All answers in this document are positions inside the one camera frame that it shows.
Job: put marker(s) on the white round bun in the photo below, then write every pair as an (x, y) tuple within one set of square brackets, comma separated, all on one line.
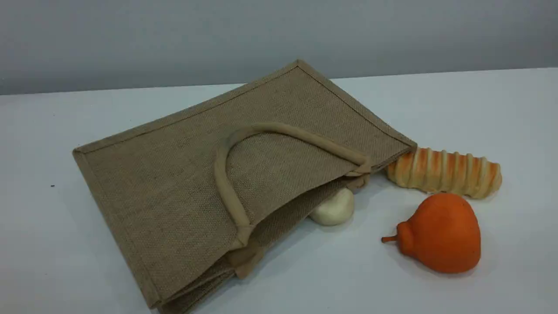
[(338, 211)]

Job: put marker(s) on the striped long bread roll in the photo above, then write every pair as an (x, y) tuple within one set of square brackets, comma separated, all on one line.
[(444, 174)]

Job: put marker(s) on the orange toy pear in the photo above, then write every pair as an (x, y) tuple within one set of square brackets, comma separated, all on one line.
[(442, 235)]

